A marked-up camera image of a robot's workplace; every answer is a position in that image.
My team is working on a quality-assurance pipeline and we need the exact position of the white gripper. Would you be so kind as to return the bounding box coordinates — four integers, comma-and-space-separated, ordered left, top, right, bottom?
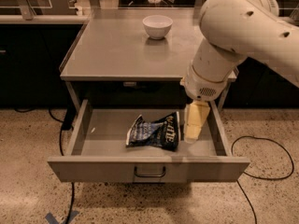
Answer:
180, 64, 227, 143

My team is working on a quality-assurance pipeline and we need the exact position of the blue chip bag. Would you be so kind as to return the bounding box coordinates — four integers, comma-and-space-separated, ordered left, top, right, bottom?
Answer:
126, 112, 180, 151

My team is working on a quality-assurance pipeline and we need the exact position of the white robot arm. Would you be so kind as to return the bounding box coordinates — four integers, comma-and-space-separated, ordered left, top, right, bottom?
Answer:
181, 0, 299, 141

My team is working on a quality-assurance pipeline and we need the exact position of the grey metal counter table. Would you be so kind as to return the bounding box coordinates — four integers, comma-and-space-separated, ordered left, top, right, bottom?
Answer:
59, 7, 240, 114

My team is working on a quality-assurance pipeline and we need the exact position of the grey open drawer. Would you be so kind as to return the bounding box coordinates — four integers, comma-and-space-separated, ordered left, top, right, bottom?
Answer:
48, 100, 249, 183

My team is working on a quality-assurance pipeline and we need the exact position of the white ceramic bowl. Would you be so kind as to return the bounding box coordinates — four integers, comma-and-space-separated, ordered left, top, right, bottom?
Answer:
142, 15, 173, 39

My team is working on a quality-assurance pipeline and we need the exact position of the dark cabinet left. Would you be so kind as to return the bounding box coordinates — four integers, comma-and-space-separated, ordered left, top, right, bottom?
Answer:
0, 24, 81, 108

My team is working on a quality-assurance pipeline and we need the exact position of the blue tape cross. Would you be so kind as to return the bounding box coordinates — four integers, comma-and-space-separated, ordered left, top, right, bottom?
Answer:
45, 210, 79, 224

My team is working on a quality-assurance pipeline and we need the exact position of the black cable right floor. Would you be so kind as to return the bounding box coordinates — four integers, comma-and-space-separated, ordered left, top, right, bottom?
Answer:
231, 135, 295, 224

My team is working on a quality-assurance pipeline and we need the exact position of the black cable floor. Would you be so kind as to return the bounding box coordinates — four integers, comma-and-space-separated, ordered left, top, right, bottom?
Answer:
231, 135, 295, 224
13, 106, 76, 224

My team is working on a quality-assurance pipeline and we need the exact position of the metal drawer handle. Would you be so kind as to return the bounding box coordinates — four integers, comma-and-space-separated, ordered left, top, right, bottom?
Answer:
134, 166, 166, 178

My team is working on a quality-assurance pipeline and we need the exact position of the black cable left floor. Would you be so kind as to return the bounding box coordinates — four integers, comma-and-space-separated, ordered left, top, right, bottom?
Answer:
13, 106, 76, 224

